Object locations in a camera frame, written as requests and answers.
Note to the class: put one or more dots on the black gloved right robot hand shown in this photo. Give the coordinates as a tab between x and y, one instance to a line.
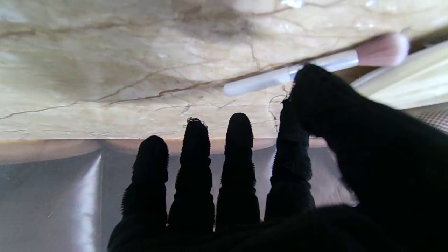
385	168

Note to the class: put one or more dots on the cream fabric cosmetics bag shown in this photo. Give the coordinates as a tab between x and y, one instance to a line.
413	80

